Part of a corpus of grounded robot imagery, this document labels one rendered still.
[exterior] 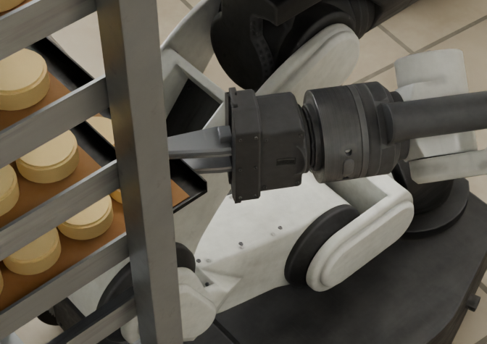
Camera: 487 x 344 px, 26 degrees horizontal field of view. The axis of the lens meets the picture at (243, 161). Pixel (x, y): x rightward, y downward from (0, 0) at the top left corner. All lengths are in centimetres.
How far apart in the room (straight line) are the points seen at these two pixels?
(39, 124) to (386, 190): 87
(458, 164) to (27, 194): 39
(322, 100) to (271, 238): 49
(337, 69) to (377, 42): 107
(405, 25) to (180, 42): 114
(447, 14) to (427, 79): 139
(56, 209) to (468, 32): 163
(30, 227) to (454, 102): 39
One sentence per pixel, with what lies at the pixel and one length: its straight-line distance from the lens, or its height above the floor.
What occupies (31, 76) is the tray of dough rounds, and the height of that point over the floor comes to 97.
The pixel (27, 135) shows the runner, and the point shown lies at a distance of 74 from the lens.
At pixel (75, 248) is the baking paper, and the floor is 77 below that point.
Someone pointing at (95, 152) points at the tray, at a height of 86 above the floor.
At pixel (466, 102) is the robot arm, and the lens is 95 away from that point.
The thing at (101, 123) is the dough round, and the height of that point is 79.
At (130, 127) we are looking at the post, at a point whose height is 95.
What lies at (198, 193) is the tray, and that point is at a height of 78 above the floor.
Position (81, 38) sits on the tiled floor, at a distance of 229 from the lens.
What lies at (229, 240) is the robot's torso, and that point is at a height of 39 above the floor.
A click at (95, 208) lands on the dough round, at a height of 79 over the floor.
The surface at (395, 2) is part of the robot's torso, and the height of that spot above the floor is 69.
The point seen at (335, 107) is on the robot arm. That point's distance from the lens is 95.
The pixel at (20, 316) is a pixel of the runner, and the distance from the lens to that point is 87.
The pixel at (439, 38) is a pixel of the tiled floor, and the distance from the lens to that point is 230.
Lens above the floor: 149
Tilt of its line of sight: 48 degrees down
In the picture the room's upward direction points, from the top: straight up
